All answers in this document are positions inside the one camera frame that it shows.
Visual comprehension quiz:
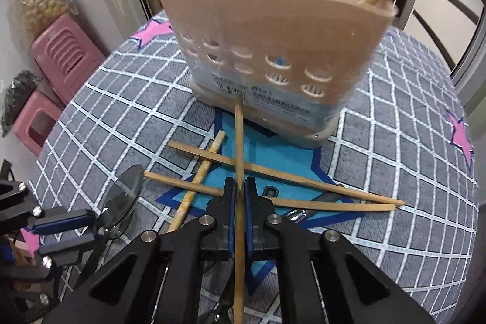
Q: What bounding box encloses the plain bamboo chopstick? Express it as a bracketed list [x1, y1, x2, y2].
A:
[168, 141, 405, 206]
[143, 170, 396, 213]
[234, 95, 245, 324]

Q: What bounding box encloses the short light bamboo chopstick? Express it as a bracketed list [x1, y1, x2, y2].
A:
[167, 130, 226, 233]

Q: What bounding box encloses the pink plastic stool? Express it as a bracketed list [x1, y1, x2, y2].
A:
[12, 90, 63, 156]
[30, 14, 105, 104]

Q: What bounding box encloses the grey checked tablecloth with stars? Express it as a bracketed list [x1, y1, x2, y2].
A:
[29, 28, 479, 323]

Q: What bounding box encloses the beige plastic utensil holder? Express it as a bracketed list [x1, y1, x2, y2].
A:
[161, 0, 396, 149]

